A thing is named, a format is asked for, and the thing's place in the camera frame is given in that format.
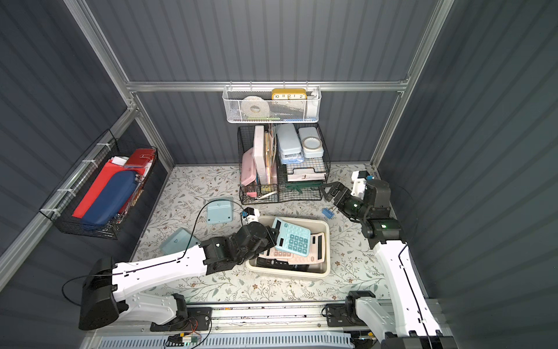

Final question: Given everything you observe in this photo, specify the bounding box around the light blue calculator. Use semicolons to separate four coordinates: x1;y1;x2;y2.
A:
206;199;234;225
273;218;311;257
159;228;201;255

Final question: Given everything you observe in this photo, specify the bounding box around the pink calculator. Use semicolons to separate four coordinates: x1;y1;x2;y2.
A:
259;233;326;266

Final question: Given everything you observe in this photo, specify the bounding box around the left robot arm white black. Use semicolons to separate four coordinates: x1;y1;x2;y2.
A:
78;222;278;331

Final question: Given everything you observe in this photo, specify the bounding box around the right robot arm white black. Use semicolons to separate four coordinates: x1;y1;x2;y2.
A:
320;178;457;348

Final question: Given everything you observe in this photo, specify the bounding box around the white round tape box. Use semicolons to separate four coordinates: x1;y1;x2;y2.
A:
298;127;324;159

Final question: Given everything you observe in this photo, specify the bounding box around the beige plastic storage box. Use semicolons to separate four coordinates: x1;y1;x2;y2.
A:
245;218;331;279

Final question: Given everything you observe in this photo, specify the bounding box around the blue binder clip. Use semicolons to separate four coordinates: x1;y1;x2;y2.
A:
321;206;337;220

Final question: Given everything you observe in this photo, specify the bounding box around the floral table mat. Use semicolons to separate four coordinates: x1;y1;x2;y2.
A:
132;165;389;303

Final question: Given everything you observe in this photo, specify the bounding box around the light blue pencil case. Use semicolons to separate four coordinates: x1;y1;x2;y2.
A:
277;124;305;164

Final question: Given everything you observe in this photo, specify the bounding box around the pink case in organizer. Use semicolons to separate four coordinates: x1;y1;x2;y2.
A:
241;148;257;186

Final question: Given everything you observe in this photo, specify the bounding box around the pink upright book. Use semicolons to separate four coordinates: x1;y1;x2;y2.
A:
253;125;268;185

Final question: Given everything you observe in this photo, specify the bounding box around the white mesh hanging basket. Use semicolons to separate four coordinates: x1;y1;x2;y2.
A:
222;84;322;124

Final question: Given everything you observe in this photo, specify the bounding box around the yellow clock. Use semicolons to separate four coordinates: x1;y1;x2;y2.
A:
271;87;307;101

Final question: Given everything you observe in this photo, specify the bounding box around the small circuit board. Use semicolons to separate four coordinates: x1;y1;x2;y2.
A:
164;333;202;348

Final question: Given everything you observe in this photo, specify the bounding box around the white tape roll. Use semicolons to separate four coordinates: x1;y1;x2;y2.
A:
240;96;271;119

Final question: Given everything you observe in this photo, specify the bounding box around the red wallet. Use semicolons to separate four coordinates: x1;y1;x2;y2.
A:
124;148;156;169

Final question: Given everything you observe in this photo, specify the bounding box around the navy blue pouch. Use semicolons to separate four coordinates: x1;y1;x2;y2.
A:
80;170;137;231

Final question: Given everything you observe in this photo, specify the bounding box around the red folder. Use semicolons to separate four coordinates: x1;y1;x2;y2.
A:
72;161;124;218

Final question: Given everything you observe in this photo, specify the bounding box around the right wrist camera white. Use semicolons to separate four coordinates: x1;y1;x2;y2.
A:
351;170;374;199

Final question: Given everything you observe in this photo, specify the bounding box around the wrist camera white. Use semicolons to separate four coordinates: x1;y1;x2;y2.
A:
241;207;260;225
351;170;374;199

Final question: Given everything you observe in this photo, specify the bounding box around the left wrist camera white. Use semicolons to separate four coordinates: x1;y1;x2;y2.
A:
241;207;260;225

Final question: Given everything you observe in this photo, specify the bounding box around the black wire desk organizer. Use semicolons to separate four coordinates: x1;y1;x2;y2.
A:
239;145;331;205

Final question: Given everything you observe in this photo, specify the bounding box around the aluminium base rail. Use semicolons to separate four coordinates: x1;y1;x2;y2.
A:
81;299;394;348

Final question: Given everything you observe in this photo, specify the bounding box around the black wire side basket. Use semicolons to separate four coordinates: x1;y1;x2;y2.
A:
40;124;168;240

